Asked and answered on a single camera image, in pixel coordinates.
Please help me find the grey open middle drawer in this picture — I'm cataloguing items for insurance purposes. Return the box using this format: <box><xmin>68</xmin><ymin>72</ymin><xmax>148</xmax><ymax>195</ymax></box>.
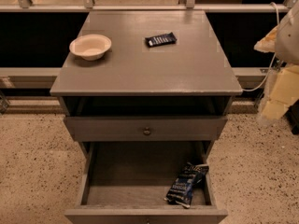
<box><xmin>64</xmin><ymin>142</ymin><xmax>227</xmax><ymax>224</ymax></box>

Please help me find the white cable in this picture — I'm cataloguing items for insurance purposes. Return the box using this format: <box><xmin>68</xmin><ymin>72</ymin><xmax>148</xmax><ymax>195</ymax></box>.
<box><xmin>241</xmin><ymin>1</ymin><xmax>281</xmax><ymax>93</ymax></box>

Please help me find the grey top drawer with knob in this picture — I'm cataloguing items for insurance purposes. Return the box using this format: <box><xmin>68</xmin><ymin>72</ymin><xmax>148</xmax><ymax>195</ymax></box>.
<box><xmin>64</xmin><ymin>117</ymin><xmax>227</xmax><ymax>142</ymax></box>

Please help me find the grey wooden cabinet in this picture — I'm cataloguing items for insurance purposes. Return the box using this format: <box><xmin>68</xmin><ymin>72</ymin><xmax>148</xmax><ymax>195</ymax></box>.
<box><xmin>50</xmin><ymin>10</ymin><xmax>242</xmax><ymax>156</ymax></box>

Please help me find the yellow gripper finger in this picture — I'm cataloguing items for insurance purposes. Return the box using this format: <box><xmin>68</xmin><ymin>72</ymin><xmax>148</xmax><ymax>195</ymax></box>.
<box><xmin>257</xmin><ymin>63</ymin><xmax>299</xmax><ymax>125</ymax></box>
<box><xmin>254</xmin><ymin>27</ymin><xmax>278</xmax><ymax>53</ymax></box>

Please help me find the dark blue snack bar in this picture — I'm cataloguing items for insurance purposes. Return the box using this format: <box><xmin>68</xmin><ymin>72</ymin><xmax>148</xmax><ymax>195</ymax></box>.
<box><xmin>145</xmin><ymin>33</ymin><xmax>177</xmax><ymax>48</ymax></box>

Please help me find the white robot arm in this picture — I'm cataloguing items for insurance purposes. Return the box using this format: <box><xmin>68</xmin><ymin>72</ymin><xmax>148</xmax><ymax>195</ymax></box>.
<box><xmin>254</xmin><ymin>1</ymin><xmax>299</xmax><ymax>125</ymax></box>

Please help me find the cream plastic bowl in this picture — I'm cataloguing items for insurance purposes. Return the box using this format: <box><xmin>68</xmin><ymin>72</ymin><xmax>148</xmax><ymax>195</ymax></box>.
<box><xmin>69</xmin><ymin>35</ymin><xmax>112</xmax><ymax>61</ymax></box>

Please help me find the blue kettle chip bag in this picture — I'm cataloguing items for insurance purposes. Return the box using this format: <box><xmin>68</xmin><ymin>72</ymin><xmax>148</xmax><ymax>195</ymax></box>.
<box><xmin>164</xmin><ymin>162</ymin><xmax>209</xmax><ymax>208</ymax></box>

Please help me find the metal railing frame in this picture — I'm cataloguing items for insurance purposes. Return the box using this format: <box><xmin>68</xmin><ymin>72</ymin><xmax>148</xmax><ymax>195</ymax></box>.
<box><xmin>0</xmin><ymin>0</ymin><xmax>298</xmax><ymax>89</ymax></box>

